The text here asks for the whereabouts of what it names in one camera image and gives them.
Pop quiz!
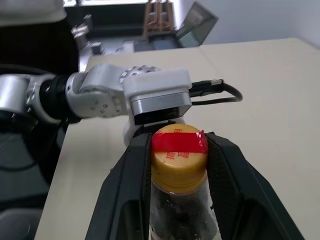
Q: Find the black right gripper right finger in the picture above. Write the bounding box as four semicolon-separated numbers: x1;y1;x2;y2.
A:
203;131;305;240

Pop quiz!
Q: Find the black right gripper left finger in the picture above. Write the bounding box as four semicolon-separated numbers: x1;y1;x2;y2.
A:
84;131;154;240

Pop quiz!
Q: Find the yellow bottle cap red tape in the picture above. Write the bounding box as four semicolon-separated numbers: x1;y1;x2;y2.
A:
151;124;210;195

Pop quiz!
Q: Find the clear plastic drink bottle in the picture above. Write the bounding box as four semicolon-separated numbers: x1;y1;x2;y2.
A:
147;174;222;240

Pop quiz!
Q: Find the wooden easel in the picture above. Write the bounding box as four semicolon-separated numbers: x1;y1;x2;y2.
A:
143;0;176;38

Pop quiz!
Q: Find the dark open laptop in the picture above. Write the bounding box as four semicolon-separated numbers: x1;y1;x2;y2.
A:
175;1;219;48

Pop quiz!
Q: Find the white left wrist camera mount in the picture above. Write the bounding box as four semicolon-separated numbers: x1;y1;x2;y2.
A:
122;68;193;148

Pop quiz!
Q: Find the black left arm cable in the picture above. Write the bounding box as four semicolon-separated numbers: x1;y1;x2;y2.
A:
190;78;244;106

